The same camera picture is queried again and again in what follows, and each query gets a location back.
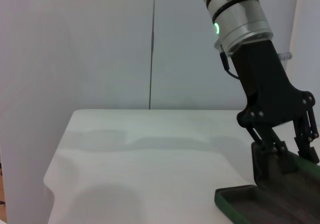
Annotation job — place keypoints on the green glasses case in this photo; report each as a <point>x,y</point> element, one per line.
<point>275,204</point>

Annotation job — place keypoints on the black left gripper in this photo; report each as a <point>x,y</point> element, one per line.
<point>265,89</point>

